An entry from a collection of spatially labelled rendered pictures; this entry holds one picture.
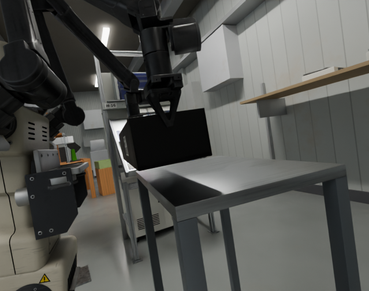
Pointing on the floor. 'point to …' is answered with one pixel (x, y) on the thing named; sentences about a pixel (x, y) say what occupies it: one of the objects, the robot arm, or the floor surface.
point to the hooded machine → (97, 152)
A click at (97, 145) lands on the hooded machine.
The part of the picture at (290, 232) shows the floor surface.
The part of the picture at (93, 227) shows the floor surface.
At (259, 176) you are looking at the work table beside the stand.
